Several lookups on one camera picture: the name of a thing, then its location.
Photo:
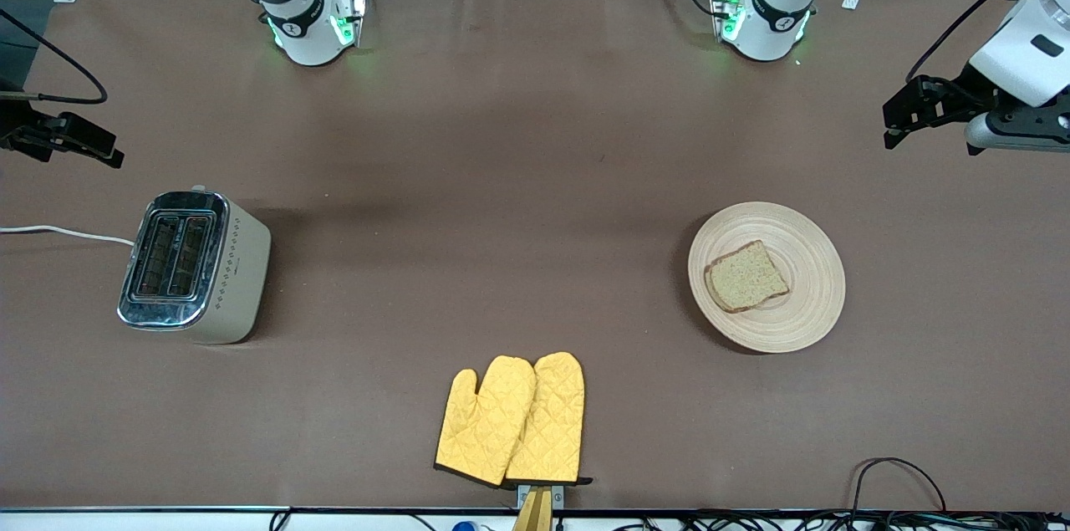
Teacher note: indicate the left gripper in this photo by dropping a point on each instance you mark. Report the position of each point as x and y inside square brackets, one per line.
[970, 89]

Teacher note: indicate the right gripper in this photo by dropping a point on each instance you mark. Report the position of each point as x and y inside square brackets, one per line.
[18, 132]

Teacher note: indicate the round wooden plate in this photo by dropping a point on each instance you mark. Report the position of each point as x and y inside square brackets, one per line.
[802, 305]

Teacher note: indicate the brown bread slice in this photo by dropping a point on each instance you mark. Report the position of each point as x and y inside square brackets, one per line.
[744, 276]

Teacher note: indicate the cream and chrome toaster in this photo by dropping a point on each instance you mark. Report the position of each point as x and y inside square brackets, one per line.
[234, 280]

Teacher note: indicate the brown table cover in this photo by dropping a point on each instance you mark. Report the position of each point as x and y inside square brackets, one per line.
[535, 138]

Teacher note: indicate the yellow quilted oven mitt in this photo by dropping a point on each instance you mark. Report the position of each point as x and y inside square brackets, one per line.
[481, 431]
[553, 422]

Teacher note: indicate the blue round cap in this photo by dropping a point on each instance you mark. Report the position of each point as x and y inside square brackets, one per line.
[468, 526]

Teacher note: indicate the grey metal bracket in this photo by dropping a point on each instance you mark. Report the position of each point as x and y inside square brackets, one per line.
[557, 497]

